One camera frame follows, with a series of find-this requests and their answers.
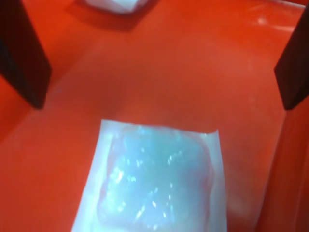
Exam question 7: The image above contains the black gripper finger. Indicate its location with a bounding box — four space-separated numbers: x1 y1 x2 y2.
274 4 309 111
0 0 53 109

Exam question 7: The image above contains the clear white bandage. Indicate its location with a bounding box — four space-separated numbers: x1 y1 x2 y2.
71 119 229 232

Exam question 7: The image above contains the white printed bandage pack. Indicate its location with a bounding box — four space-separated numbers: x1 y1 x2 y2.
82 0 148 14

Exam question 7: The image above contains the red plastic crate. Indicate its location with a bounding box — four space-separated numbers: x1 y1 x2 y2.
0 0 309 232

